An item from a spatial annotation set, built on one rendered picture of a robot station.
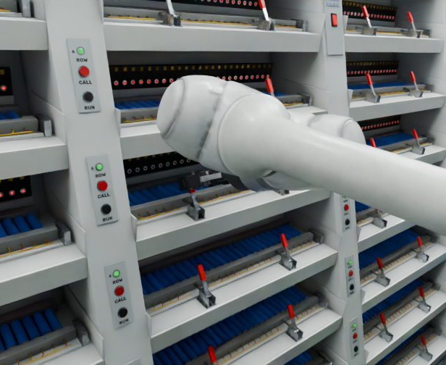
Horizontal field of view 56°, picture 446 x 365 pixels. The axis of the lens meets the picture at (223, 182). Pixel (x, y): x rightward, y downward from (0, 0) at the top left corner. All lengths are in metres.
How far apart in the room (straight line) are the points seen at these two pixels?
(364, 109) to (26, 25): 0.93
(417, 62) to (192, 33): 1.12
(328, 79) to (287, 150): 0.77
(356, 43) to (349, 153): 0.92
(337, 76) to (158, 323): 0.78
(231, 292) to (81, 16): 0.65
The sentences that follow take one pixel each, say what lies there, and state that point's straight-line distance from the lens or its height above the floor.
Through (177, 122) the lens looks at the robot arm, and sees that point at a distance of 0.48.
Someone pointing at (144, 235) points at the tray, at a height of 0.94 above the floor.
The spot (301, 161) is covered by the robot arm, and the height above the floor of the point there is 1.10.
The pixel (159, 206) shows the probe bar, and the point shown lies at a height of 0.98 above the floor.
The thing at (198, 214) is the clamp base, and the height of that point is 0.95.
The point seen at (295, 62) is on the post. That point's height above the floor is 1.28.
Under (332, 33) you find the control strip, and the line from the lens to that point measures 1.21.
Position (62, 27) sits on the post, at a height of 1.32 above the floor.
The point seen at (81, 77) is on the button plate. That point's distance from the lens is 0.77.
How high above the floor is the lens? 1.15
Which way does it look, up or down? 9 degrees down
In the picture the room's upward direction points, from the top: 7 degrees counter-clockwise
